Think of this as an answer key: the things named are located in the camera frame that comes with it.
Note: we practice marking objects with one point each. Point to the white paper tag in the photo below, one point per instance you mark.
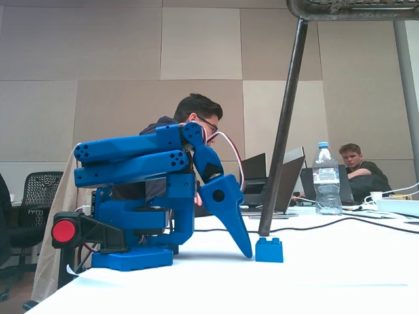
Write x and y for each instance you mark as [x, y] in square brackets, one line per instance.
[72, 271]

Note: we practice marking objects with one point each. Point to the dark metal frame bar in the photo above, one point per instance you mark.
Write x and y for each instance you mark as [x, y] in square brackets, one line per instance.
[353, 11]

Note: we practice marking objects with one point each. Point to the man with glasses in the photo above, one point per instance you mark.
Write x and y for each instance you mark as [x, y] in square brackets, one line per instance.
[196, 108]

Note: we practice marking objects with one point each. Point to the clear plastic water bottle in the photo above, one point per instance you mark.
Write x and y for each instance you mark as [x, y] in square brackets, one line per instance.
[326, 183]

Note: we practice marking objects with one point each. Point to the blue toy brick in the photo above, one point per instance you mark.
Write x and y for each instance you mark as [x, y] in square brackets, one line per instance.
[269, 252]

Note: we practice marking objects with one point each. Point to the small dark laptop screen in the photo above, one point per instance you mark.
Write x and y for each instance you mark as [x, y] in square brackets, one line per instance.
[255, 193]

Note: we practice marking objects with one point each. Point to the dark slanted metal leg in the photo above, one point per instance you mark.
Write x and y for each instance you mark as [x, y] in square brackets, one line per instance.
[284, 131]

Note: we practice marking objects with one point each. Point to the beige jacket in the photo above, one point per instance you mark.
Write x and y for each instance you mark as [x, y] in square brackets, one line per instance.
[57, 229]

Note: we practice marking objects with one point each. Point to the white cup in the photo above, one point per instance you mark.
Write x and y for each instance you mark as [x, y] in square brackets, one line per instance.
[376, 195]

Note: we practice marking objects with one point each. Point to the black laptop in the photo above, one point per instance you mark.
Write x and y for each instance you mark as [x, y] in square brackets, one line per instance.
[307, 186]

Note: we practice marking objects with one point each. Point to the grey open laptop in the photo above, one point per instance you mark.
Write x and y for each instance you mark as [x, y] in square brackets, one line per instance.
[291, 183]

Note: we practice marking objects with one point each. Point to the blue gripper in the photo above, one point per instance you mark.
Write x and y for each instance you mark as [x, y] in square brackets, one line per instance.
[220, 196]

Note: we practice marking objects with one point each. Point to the white flat box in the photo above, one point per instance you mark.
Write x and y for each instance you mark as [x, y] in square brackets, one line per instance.
[399, 206]

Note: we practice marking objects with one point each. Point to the black clamp with red knob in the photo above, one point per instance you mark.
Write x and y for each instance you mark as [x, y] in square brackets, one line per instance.
[104, 233]

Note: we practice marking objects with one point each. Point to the man in dark shirt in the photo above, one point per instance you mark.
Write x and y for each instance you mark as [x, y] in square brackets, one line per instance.
[363, 173]

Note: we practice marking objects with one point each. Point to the grey metal pole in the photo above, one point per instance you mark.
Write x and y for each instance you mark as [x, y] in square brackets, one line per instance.
[407, 98]

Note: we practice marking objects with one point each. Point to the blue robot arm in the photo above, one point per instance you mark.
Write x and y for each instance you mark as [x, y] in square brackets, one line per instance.
[131, 150]

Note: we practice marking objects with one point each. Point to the black laptop lid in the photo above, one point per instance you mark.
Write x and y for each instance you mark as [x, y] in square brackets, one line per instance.
[253, 167]

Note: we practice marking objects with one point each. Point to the black chair back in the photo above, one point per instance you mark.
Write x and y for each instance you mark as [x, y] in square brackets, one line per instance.
[4, 222]

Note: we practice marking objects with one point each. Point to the black mesh office chair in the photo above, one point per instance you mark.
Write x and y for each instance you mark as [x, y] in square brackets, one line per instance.
[39, 193]

